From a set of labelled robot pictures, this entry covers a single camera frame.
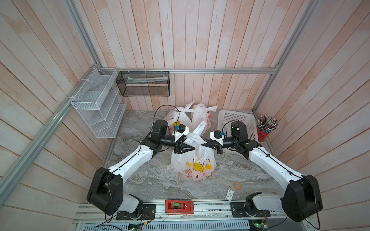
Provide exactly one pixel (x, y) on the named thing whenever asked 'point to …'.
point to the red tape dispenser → (177, 206)
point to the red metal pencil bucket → (262, 134)
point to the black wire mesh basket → (144, 83)
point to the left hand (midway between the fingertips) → (192, 146)
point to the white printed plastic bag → (201, 114)
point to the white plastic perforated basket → (226, 117)
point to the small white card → (230, 195)
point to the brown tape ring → (235, 185)
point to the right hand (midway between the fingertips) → (202, 142)
